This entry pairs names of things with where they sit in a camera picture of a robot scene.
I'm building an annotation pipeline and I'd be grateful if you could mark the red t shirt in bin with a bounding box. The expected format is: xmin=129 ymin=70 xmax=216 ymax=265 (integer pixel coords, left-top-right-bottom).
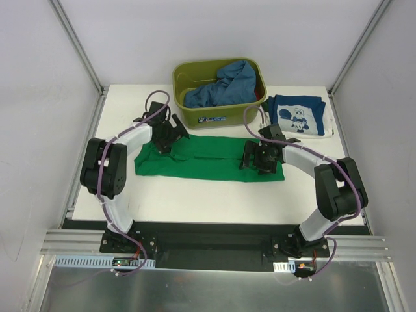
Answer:
xmin=254 ymin=89 xmax=263 ymax=101

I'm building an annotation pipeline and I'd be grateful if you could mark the blue t shirt in bin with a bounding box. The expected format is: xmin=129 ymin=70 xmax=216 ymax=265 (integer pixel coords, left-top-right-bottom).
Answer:
xmin=184 ymin=60 xmax=257 ymax=109

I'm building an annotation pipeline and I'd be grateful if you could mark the left aluminium frame post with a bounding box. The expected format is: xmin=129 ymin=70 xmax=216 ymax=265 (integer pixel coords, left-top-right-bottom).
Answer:
xmin=48 ymin=0 xmax=107 ymax=95

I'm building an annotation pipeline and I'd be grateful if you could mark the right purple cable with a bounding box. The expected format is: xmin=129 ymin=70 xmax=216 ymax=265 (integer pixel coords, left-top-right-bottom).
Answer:
xmin=243 ymin=105 xmax=362 ymax=280

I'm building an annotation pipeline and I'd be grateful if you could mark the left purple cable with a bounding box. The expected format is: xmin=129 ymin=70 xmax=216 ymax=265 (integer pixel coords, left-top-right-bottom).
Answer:
xmin=97 ymin=90 xmax=173 ymax=277

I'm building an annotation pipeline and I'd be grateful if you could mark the right aluminium frame post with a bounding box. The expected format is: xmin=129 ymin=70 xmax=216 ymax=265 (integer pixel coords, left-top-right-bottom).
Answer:
xmin=328 ymin=0 xmax=393 ymax=98

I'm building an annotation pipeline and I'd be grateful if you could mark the green t shirt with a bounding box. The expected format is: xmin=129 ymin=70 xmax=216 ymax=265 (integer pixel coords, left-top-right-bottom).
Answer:
xmin=134 ymin=135 xmax=285 ymax=183

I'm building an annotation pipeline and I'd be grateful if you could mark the folded navy printed t shirt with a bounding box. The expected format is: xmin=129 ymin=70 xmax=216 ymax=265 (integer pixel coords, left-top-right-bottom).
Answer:
xmin=265 ymin=94 xmax=327 ymax=137

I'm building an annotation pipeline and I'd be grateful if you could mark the olive green plastic bin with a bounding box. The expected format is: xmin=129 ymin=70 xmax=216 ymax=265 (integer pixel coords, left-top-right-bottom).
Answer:
xmin=173 ymin=58 xmax=267 ymax=129

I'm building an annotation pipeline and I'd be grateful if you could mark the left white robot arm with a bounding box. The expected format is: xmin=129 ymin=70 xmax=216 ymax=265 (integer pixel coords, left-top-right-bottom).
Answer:
xmin=80 ymin=101 xmax=190 ymax=253

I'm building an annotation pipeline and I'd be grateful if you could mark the purple cable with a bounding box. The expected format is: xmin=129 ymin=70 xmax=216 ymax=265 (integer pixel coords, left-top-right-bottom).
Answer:
xmin=243 ymin=105 xmax=362 ymax=280
xmin=97 ymin=90 xmax=173 ymax=277

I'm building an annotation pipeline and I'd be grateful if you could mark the folded white t shirt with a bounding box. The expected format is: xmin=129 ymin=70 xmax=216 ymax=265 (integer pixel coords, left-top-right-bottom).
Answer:
xmin=261 ymin=97 xmax=335 ymax=140

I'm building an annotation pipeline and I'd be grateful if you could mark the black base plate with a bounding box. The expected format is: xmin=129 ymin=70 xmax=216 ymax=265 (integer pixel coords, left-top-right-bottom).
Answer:
xmin=99 ymin=222 xmax=330 ymax=272

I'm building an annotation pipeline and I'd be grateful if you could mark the left white cable duct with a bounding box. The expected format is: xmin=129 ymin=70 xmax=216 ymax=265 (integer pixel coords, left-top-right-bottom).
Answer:
xmin=55 ymin=255 xmax=156 ymax=271

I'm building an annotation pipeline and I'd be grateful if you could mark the white cable duct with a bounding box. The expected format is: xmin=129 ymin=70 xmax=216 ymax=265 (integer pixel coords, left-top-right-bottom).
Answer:
xmin=273 ymin=260 xmax=296 ymax=274
xmin=55 ymin=255 xmax=156 ymax=271

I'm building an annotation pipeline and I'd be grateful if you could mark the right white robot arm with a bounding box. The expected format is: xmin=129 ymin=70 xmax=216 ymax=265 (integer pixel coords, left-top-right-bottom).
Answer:
xmin=240 ymin=124 xmax=369 ymax=258

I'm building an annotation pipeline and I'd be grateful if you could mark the right white cable duct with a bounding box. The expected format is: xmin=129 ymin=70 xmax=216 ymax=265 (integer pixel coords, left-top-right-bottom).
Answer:
xmin=273 ymin=260 xmax=296 ymax=274

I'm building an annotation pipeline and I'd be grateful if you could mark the aluminium frame post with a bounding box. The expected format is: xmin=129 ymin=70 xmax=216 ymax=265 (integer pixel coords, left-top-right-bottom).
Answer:
xmin=48 ymin=0 xmax=107 ymax=95
xmin=328 ymin=0 xmax=393 ymax=98

